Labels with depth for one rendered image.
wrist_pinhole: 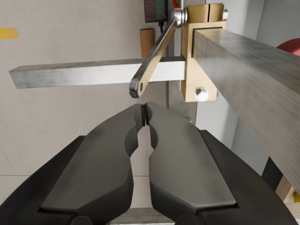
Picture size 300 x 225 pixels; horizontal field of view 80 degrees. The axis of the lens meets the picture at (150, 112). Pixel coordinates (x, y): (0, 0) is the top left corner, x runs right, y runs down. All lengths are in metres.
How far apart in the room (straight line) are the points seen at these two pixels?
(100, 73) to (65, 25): 0.95
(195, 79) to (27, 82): 0.26
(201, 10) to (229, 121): 0.46
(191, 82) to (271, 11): 0.31
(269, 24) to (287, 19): 0.06
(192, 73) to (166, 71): 0.04
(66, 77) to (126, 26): 0.86
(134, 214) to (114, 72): 0.25
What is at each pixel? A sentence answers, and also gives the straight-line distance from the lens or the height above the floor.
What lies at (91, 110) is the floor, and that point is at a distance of 1.38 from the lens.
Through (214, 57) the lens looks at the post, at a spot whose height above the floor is 0.97.
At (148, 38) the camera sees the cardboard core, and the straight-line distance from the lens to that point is 1.06.
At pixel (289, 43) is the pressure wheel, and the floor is 0.88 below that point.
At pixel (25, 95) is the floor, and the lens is 1.53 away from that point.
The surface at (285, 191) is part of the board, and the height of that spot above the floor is 0.90.
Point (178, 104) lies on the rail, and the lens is 0.49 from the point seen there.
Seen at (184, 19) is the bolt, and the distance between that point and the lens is 0.28.
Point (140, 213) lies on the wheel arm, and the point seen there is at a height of 0.94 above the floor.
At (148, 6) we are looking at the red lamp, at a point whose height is 0.70.
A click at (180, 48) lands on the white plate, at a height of 0.80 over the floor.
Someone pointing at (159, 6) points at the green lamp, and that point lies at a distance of 0.43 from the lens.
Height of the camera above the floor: 1.13
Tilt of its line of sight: 59 degrees down
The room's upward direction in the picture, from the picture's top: 179 degrees counter-clockwise
